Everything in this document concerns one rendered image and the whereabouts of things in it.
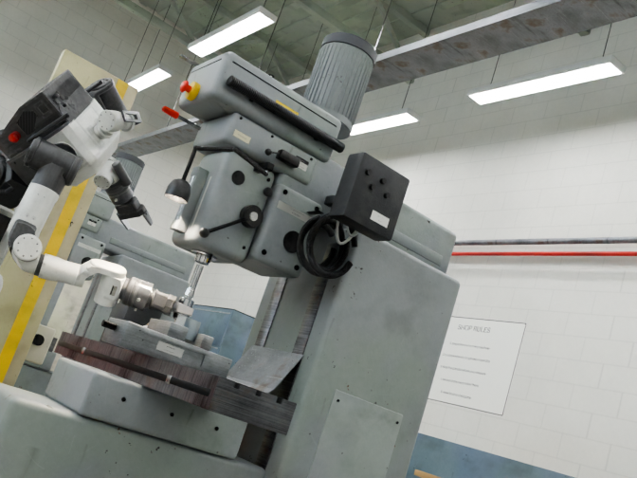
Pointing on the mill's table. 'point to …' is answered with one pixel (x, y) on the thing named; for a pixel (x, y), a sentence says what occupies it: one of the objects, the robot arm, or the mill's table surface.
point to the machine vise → (168, 347)
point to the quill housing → (225, 208)
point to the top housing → (209, 71)
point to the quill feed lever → (253, 216)
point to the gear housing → (253, 144)
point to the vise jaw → (169, 328)
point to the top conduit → (284, 114)
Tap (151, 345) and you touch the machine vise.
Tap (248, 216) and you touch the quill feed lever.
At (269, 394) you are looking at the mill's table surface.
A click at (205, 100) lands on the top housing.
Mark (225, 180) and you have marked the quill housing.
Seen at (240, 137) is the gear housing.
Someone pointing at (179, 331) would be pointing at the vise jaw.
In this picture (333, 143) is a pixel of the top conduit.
